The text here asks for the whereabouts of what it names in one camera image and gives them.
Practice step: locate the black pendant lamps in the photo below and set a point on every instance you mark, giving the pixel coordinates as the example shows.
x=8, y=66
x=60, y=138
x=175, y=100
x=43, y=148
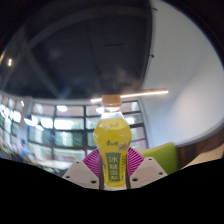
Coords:
x=33, y=121

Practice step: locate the long curved ceiling light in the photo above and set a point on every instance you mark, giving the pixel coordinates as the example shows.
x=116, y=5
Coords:
x=143, y=94

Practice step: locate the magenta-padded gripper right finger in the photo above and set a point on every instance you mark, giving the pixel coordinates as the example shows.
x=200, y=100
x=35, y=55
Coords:
x=146, y=171

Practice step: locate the person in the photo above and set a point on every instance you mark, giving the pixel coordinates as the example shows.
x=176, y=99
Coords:
x=24, y=150

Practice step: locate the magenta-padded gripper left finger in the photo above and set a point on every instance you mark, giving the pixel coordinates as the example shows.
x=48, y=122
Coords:
x=81, y=173

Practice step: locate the green upholstered bench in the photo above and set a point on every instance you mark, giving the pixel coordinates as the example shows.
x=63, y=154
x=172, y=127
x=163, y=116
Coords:
x=161, y=158

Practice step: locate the wooden dining table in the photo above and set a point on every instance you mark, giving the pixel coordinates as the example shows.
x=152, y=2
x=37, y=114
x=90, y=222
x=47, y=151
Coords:
x=53, y=164

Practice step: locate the yellow drink bottle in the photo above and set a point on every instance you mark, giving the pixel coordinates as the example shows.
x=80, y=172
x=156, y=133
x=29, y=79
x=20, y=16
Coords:
x=112, y=135

